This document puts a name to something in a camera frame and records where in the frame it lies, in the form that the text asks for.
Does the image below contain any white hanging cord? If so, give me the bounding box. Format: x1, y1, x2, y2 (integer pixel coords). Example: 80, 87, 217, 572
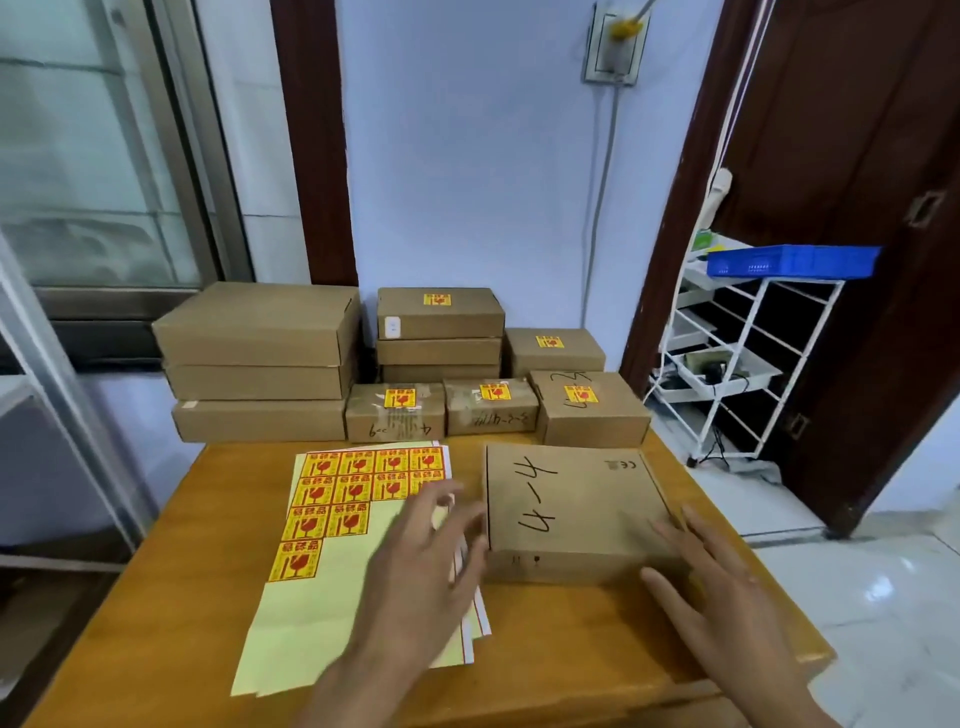
708, 0, 777, 175

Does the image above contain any group of yellow red stickers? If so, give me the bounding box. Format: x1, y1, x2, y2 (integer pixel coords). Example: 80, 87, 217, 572
268, 447, 446, 584

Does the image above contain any white metal frame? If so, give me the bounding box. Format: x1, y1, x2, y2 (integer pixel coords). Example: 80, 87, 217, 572
0, 232, 160, 576

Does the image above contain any person's left forearm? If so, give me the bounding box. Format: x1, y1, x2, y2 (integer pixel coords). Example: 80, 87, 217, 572
296, 643, 432, 728

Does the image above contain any stack of white-edged sticker sheets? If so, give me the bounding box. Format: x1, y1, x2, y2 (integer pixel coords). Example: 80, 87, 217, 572
437, 443, 493, 666

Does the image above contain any medium stickered cardboard box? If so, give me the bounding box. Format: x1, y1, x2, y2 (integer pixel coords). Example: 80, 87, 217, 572
376, 287, 507, 342
503, 327, 607, 381

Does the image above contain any blue plastic tray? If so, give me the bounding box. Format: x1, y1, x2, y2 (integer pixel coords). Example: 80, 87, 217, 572
705, 244, 883, 281

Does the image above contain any black floor cable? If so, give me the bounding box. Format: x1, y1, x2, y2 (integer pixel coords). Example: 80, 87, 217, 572
701, 423, 732, 470

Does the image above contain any person's right hand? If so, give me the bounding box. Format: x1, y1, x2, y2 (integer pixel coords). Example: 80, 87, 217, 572
640, 505, 811, 708

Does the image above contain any white wire rack trolley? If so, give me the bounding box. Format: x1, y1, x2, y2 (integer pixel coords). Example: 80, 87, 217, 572
643, 231, 847, 470

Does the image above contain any dark brown wooden door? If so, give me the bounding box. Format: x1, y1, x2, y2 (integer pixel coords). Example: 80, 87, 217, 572
619, 0, 960, 537

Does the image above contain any aluminium framed glass window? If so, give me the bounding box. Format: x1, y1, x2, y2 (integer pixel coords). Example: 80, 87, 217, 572
0, 0, 258, 369

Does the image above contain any white handle device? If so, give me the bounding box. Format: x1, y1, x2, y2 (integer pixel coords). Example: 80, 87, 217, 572
702, 168, 734, 229

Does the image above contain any pale yellow backing sheet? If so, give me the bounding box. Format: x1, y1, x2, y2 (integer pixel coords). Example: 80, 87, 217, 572
231, 447, 472, 699

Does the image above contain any person's right forearm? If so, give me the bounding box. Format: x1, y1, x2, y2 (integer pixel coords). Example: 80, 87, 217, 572
750, 671, 845, 728

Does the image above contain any white wall socket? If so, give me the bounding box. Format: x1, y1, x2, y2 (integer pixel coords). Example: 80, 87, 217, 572
583, 1, 649, 85

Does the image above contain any stickered handwritten cardboard box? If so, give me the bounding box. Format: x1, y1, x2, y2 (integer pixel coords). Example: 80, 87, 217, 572
528, 370, 653, 450

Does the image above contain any grey wall cable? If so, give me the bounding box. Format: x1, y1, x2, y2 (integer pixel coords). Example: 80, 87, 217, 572
582, 81, 624, 331

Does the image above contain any metal door latch plate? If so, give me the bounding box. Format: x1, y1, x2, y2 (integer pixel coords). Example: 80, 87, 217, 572
904, 190, 948, 228

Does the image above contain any small taped stickered box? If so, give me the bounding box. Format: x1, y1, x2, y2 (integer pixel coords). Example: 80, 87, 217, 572
345, 383, 447, 444
443, 378, 540, 437

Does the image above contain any large plain cardboard box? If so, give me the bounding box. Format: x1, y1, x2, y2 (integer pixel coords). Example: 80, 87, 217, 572
152, 282, 363, 369
171, 397, 351, 444
162, 351, 360, 402

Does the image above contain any person's left hand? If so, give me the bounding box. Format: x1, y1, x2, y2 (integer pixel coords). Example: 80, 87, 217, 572
351, 476, 490, 670

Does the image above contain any dark brown door frame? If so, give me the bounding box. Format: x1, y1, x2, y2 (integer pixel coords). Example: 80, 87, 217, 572
268, 0, 360, 288

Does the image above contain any medium thin cardboard box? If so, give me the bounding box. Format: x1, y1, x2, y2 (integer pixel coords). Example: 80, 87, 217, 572
381, 363, 501, 386
376, 336, 503, 368

